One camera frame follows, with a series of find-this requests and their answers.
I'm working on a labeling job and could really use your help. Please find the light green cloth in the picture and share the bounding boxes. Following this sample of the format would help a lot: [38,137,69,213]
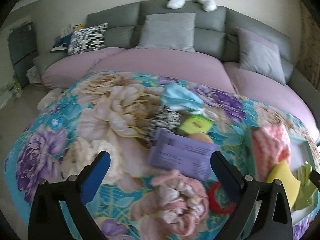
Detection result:
[295,161,317,210]

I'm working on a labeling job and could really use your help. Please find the red tape roll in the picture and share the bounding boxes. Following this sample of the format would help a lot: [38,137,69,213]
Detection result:
[208,181,236,215]

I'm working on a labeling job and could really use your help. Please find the yellow sponge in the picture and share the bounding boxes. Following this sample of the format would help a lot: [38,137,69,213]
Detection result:
[265,160,300,208]

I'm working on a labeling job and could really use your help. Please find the purple wipes pack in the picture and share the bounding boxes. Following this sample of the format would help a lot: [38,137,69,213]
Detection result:
[148,128,220,181]

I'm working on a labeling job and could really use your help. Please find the pink white zigzag towel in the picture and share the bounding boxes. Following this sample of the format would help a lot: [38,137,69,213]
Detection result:
[250,124,291,181]

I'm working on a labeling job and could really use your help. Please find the beige makeup sponge egg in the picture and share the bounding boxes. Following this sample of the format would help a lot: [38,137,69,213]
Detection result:
[188,133,214,144]

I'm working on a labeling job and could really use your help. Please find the pink floral scrunchie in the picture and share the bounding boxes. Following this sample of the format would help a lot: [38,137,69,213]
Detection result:
[130,170,209,239]

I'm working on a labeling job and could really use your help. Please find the black white leopard scrunchie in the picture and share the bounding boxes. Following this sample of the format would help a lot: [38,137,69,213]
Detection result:
[145,106,181,146]

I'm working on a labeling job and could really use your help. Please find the white tray teal rim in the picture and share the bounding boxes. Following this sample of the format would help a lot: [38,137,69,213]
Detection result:
[244,126,319,226]

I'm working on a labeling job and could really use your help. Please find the small green tissue pack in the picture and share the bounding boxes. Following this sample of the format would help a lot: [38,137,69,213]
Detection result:
[177,115,213,134]

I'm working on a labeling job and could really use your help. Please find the floral blanket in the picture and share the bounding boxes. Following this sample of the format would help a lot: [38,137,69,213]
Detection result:
[3,71,320,240]

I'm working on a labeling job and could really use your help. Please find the blue face mask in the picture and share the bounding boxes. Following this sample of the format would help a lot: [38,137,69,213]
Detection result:
[161,82,203,112]

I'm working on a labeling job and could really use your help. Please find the patterned beige curtain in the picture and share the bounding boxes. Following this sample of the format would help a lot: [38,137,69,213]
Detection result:
[297,2,320,90]

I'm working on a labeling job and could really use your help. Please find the grey pink cushion right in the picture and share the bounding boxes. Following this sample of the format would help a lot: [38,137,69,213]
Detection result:
[237,28,285,85]

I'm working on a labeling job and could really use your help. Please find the grey sofa pink seat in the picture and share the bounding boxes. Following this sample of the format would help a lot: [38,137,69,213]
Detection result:
[33,1,319,141]

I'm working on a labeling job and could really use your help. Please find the blue book on sofa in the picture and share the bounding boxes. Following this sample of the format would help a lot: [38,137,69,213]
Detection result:
[50,34,72,53]

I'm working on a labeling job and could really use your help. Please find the black white patterned cushion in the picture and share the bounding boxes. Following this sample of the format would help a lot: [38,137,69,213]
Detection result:
[67,23,108,56]

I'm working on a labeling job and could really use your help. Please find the grey cushion middle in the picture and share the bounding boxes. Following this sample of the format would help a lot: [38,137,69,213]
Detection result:
[138,12,196,52]

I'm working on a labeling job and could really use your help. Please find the dark cabinet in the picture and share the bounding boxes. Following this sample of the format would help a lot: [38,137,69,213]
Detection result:
[8,22,38,88]

